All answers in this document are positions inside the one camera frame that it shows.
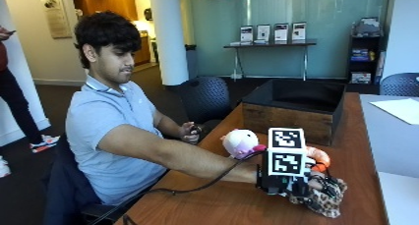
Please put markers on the small black device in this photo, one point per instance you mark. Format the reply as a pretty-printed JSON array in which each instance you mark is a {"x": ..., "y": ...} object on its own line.
[{"x": 195, "y": 129}]

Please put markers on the leopard print soft toy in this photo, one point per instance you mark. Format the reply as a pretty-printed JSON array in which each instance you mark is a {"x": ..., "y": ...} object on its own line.
[{"x": 325, "y": 205}]

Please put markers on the orange shrimp soft toy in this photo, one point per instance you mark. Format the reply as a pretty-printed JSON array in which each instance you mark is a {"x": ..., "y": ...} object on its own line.
[{"x": 322, "y": 157}]

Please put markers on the pink and white soft toy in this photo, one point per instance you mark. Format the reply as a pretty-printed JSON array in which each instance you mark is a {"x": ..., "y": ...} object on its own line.
[{"x": 241, "y": 143}]

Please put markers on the black mesh chair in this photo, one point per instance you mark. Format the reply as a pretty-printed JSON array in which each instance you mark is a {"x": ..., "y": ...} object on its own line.
[{"x": 204, "y": 99}]

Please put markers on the white marker cube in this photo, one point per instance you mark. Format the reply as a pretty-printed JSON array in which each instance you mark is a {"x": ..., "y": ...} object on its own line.
[{"x": 286, "y": 151}]

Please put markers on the the person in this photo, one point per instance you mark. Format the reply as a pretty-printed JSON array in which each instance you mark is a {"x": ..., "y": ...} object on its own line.
[{"x": 104, "y": 120}]

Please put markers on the black wooden open box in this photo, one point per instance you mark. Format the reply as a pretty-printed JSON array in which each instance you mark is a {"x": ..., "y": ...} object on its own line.
[{"x": 289, "y": 120}]

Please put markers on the white paper sheet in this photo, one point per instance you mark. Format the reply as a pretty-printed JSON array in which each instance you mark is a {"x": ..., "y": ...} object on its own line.
[{"x": 399, "y": 109}]

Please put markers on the white round column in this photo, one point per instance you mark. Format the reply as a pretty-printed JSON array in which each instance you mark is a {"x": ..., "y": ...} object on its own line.
[{"x": 168, "y": 38}]

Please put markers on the narrow metal console table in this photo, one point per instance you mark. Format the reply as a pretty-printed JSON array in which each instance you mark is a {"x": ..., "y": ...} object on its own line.
[{"x": 270, "y": 45}]

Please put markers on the standing brochure display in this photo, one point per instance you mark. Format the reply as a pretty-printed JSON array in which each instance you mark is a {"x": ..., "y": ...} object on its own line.
[
  {"x": 299, "y": 31},
  {"x": 246, "y": 34},
  {"x": 263, "y": 33},
  {"x": 281, "y": 32}
]

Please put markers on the white box on shelf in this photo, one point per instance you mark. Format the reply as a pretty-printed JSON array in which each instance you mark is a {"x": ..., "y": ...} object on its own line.
[{"x": 361, "y": 77}]

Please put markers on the dark seated office chair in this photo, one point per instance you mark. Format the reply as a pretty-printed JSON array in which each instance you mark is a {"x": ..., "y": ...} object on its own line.
[{"x": 66, "y": 192}]

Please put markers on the blue-grey mesh chair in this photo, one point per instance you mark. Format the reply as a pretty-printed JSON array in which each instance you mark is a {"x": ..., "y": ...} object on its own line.
[{"x": 399, "y": 84}]

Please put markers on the black bookshelf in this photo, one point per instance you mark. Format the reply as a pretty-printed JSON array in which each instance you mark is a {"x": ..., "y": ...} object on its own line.
[{"x": 365, "y": 59}]

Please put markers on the stack of blue books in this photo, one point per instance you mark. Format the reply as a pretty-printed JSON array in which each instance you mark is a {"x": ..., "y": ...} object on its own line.
[{"x": 361, "y": 54}]

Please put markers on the grey brochure holder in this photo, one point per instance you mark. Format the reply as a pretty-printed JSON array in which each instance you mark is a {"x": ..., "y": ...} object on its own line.
[{"x": 366, "y": 27}]

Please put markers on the beige wall poster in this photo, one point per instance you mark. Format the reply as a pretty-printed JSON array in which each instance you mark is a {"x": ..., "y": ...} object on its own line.
[{"x": 55, "y": 15}]

